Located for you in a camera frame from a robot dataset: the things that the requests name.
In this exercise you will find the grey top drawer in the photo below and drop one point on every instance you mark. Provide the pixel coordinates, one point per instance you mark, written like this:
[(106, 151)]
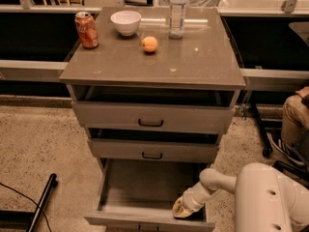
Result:
[(153, 109)]

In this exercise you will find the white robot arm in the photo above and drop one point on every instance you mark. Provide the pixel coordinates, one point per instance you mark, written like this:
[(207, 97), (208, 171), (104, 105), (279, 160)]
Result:
[(266, 200)]

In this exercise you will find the white bowl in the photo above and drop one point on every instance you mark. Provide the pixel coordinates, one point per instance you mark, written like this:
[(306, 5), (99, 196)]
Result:
[(126, 22)]

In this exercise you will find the black stand leg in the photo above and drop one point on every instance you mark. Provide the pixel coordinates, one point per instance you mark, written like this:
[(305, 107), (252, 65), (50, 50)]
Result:
[(28, 221)]

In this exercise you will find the orange soda can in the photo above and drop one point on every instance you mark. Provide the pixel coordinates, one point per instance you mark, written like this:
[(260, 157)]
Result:
[(86, 30)]

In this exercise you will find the grey drawer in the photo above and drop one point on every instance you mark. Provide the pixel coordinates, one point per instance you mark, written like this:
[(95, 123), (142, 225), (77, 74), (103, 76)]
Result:
[(139, 194), (153, 109), (154, 145)]

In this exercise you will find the person leg tan trousers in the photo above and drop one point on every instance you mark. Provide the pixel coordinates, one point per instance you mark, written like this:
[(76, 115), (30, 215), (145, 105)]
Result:
[(295, 116)]

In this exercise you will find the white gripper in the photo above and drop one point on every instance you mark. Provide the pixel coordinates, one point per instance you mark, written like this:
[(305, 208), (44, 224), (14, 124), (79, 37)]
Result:
[(192, 201)]

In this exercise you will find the orange fruit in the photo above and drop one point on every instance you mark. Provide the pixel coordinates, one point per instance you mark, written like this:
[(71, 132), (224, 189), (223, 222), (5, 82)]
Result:
[(149, 44)]

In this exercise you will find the clear water bottle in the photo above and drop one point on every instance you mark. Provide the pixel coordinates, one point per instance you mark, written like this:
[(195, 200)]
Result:
[(176, 18)]

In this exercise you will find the grey middle drawer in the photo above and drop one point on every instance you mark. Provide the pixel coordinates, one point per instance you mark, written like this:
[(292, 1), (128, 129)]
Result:
[(154, 145)]

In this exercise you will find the metal railing frame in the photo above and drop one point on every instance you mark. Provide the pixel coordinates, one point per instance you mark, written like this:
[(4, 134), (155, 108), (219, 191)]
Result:
[(48, 71)]

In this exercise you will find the grey bottom drawer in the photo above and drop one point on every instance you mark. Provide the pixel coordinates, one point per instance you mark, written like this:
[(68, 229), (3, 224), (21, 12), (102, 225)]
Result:
[(139, 194)]

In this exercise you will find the grey drawer cabinet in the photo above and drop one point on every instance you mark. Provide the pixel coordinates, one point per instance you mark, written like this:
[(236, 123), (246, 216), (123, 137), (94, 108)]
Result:
[(202, 59)]

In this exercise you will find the black white sneaker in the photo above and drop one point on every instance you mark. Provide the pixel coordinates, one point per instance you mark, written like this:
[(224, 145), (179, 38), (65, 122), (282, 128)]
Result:
[(278, 144)]

